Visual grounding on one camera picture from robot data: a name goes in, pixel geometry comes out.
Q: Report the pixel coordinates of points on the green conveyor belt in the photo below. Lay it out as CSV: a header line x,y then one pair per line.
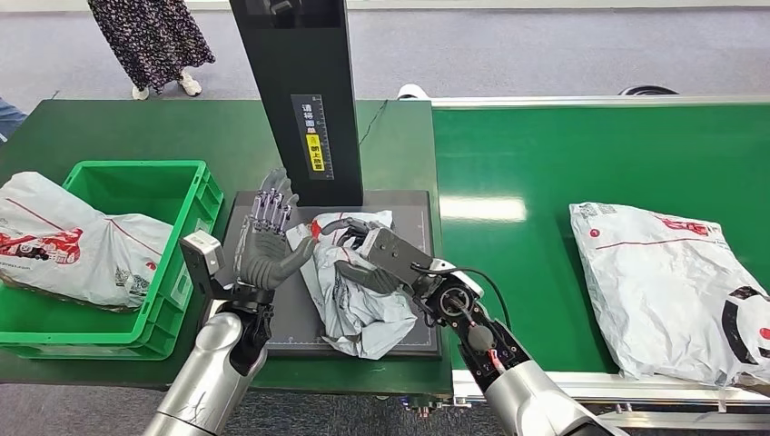
x,y
541,150

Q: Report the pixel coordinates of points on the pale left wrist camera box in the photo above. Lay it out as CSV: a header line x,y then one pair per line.
x,y
204,250

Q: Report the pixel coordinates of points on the small white mail bag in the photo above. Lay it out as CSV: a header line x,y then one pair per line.
x,y
355,307

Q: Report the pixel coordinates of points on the dark grey scanner platform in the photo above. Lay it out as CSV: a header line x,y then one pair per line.
x,y
397,240

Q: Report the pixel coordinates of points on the white mail bag large red print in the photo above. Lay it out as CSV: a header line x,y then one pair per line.
x,y
60,240

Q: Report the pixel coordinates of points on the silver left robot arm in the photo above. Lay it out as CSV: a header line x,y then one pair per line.
x,y
204,373

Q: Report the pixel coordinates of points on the grey ruler label yellow patch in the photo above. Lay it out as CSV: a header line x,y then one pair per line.
x,y
313,120

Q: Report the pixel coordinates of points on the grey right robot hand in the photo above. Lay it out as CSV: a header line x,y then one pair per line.
x,y
394,256

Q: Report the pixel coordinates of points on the aluminium conveyor frame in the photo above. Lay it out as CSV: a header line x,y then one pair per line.
x,y
601,101

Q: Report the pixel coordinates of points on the person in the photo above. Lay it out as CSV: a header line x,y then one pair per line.
x,y
150,42
9,120

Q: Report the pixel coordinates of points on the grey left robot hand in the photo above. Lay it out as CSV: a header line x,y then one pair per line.
x,y
264,259

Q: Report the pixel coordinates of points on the white rounded object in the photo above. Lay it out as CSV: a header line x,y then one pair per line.
x,y
412,91

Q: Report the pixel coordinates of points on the black scanner column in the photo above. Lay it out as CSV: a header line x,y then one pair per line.
x,y
283,72

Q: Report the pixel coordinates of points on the green plastic crate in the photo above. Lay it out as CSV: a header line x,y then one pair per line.
x,y
150,186

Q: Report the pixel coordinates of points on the dark green table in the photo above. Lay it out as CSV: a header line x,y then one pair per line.
x,y
90,126

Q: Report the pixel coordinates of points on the black round object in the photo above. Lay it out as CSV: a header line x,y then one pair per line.
x,y
646,90

